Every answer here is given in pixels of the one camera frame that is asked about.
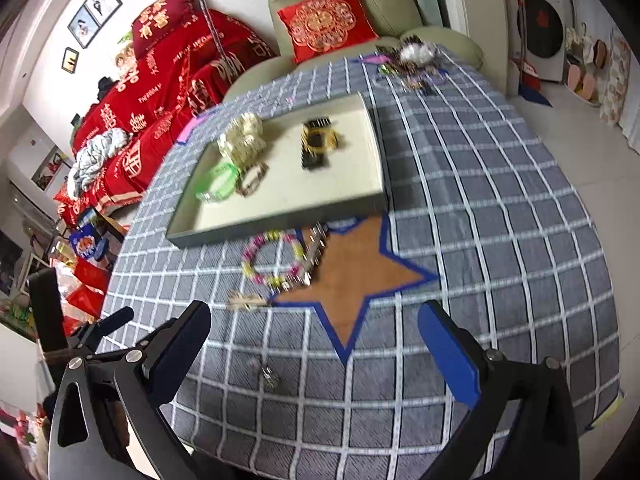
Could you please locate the red pillow with gold characters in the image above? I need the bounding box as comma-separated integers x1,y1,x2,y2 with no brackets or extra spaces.
131,0,201,56

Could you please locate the red gift bag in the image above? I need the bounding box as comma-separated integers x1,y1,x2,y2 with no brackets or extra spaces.
65,259,110,321

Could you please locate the slipper rack with slippers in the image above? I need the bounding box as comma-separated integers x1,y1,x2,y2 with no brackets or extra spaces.
562,22,608,106

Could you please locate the black framed wedding photo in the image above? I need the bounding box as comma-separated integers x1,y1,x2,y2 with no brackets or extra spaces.
85,0,123,28
67,7,96,50

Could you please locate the red embroidered cushion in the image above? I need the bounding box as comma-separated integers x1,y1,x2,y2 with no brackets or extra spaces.
276,0,380,64

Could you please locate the blue checked tablecloth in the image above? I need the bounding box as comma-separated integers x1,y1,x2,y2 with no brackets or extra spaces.
95,42,623,466

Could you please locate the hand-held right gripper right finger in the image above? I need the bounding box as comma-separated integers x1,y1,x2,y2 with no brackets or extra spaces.
417,300,583,480

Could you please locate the cartoon print cushion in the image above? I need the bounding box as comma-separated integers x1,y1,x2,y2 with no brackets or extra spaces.
115,30,136,68

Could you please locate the cream polka dot scrunchie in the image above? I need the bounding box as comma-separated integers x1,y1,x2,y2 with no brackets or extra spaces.
216,112,268,167

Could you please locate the pile of assorted jewelry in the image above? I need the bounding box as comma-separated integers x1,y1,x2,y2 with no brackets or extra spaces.
375,35,448,96

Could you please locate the braided rope bracelet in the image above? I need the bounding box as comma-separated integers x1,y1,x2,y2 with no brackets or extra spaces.
236,161,269,197

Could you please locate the small silver earring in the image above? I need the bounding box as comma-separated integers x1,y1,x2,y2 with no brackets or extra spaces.
248,357,281,389

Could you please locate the shallow grey cardboard tray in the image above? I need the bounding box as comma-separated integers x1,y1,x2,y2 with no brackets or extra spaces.
165,91,388,249

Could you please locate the green translucent bangle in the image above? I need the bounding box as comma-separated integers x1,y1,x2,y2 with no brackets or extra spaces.
196,161,237,204

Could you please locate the silver rhinestone hair clip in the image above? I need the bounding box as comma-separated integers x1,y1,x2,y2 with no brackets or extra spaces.
295,224,331,288

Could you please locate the pile of grey white clothes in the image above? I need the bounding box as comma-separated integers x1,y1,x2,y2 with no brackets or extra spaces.
67,128,128,196

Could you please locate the black hair clip yellow knot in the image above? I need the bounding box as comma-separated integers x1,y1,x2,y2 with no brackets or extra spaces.
299,117,343,172

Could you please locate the black gooseneck stand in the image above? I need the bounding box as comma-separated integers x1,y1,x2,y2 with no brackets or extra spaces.
196,0,226,68

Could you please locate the red broom with dustpan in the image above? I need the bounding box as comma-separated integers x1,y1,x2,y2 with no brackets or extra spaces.
505,0,551,106

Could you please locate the white washing machine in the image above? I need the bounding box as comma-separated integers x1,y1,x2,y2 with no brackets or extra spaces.
500,0,576,83

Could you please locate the floral patterned board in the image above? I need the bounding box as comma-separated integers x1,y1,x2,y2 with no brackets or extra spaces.
600,30,633,128

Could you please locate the blue printed box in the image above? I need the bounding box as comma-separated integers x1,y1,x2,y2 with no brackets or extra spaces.
67,225,108,261

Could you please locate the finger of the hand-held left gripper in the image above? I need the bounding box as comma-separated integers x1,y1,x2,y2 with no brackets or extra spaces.
28,267,68,358
75,306,135,348

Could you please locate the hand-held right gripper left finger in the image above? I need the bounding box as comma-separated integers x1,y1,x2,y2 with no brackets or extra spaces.
47,300,213,480

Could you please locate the red printed sofa blanket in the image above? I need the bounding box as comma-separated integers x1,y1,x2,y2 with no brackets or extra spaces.
55,7,278,226

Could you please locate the beige ribbon bow clip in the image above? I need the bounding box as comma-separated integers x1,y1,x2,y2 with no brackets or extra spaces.
227,290,268,311

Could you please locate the colourful bead bracelet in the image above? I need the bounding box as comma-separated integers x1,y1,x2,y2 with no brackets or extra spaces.
241,230,303,291

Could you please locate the white curtain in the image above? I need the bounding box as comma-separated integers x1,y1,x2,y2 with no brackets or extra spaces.
620,35,640,156

